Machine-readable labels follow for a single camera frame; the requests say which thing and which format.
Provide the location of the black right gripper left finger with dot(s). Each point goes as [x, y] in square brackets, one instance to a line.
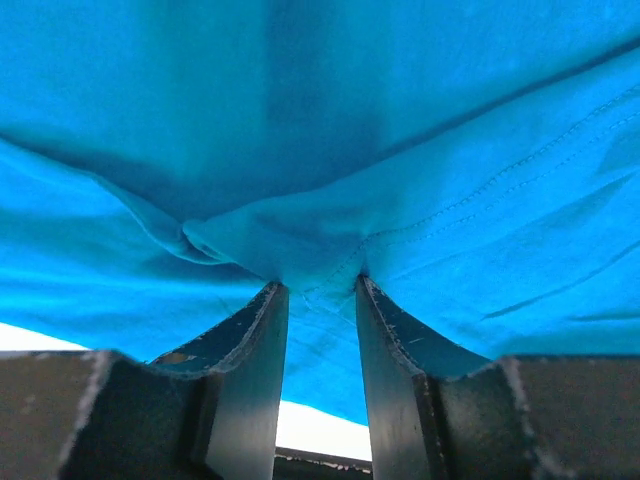
[206, 410]

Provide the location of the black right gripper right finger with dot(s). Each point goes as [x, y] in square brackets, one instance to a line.
[438, 411]

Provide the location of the teal t shirt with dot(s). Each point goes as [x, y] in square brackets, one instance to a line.
[161, 161]

